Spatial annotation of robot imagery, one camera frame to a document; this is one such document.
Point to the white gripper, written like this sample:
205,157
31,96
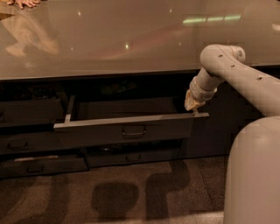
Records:
200,93

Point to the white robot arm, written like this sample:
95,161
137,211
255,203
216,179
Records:
252,192

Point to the dark drawer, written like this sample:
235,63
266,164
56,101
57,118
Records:
33,166
29,142
129,121
31,112
131,157

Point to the person's hand on counter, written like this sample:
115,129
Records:
24,3

